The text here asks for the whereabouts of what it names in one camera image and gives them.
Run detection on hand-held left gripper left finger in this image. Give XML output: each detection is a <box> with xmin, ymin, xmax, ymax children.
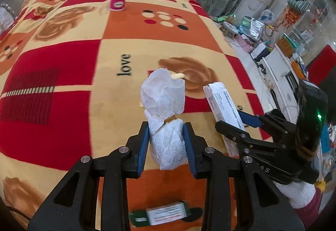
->
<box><xmin>28</xmin><ymin>121</ymin><xmax>150</xmax><ymax>231</ymax></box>

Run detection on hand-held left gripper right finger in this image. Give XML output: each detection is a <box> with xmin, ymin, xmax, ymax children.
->
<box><xmin>183</xmin><ymin>122</ymin><xmax>302</xmax><ymax>231</ymax></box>

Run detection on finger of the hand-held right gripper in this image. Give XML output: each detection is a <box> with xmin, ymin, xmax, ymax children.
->
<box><xmin>215</xmin><ymin>120</ymin><xmax>274</xmax><ymax>161</ymax></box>
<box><xmin>237</xmin><ymin>110</ymin><xmax>287</xmax><ymax>137</ymax></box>

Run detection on white paper towel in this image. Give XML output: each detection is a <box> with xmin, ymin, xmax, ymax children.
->
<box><xmin>141</xmin><ymin>68</ymin><xmax>186</xmax><ymax>171</ymax></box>

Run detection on person's right hand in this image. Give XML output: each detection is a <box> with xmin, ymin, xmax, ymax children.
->
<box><xmin>275</xmin><ymin>180</ymin><xmax>316</xmax><ymax>210</ymax></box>

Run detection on white power strip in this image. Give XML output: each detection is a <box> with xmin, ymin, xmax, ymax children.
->
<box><xmin>261</xmin><ymin>73</ymin><xmax>276</xmax><ymax>91</ymax></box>

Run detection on white low cabinet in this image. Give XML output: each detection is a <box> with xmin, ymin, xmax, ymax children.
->
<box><xmin>259</xmin><ymin>46</ymin><xmax>311</xmax><ymax>118</ymax></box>

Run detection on green white medicine box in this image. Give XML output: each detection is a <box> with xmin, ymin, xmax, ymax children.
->
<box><xmin>128</xmin><ymin>201</ymin><xmax>190</xmax><ymax>227</ymax></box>

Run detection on silver foil bag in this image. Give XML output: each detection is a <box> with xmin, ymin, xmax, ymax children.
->
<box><xmin>240</xmin><ymin>17</ymin><xmax>265</xmax><ymax>41</ymax></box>

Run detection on small wooden stool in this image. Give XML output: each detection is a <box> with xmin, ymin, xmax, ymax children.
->
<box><xmin>221</xmin><ymin>23</ymin><xmax>239</xmax><ymax>38</ymax></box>

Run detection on red orange printed blanket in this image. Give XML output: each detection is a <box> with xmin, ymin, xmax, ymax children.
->
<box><xmin>0</xmin><ymin>0</ymin><xmax>274</xmax><ymax>231</ymax></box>

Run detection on white blue plastic bag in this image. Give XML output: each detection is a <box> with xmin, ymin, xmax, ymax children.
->
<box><xmin>259</xmin><ymin>9</ymin><xmax>277</xmax><ymax>24</ymax></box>

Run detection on striped tote bag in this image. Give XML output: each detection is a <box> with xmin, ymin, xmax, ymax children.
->
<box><xmin>287</xmin><ymin>0</ymin><xmax>311</xmax><ymax>13</ymax></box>

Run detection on red wall poster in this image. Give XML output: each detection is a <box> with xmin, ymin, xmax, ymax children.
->
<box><xmin>278</xmin><ymin>8</ymin><xmax>300</xmax><ymax>29</ymax></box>

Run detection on black cable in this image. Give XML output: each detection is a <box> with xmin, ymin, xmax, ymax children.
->
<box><xmin>5</xmin><ymin>204</ymin><xmax>30</xmax><ymax>221</ymax></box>

